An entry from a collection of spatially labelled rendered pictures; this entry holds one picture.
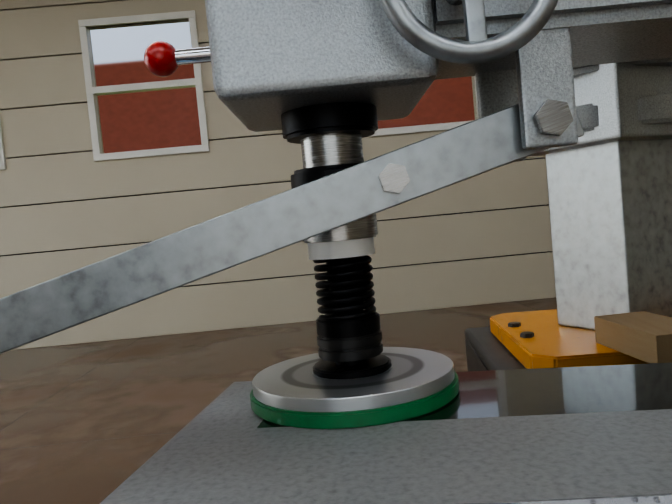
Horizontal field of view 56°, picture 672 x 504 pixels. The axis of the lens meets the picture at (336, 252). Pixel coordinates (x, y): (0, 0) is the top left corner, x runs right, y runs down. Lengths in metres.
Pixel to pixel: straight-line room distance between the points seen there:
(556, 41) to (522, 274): 6.41
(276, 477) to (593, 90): 0.99
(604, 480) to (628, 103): 0.90
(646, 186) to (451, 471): 0.96
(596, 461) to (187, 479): 0.30
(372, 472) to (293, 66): 0.34
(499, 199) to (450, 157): 6.29
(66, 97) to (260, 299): 2.89
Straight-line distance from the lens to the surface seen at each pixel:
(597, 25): 0.65
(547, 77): 0.62
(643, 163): 1.35
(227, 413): 0.67
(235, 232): 0.61
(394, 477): 0.48
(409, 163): 0.61
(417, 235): 6.71
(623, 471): 0.49
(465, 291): 6.85
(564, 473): 0.48
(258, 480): 0.50
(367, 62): 0.57
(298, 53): 0.57
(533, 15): 0.54
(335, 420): 0.58
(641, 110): 1.30
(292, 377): 0.67
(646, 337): 1.11
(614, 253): 1.32
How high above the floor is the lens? 1.05
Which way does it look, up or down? 3 degrees down
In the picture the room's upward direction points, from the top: 5 degrees counter-clockwise
